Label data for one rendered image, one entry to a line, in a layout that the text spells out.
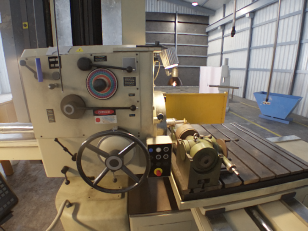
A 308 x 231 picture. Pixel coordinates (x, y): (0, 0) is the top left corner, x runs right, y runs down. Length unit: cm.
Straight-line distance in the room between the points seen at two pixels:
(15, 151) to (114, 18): 148
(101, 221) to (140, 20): 182
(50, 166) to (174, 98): 282
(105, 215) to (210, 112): 314
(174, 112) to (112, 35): 243
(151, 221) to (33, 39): 198
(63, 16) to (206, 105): 318
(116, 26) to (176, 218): 184
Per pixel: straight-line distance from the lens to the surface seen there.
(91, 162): 112
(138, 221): 157
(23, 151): 168
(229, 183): 128
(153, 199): 160
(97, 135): 75
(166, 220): 160
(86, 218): 159
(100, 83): 83
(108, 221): 157
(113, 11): 165
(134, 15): 164
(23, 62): 105
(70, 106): 92
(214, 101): 386
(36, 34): 185
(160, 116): 91
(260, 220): 155
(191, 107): 365
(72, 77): 97
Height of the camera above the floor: 177
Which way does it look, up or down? 17 degrees down
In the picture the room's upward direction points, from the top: straight up
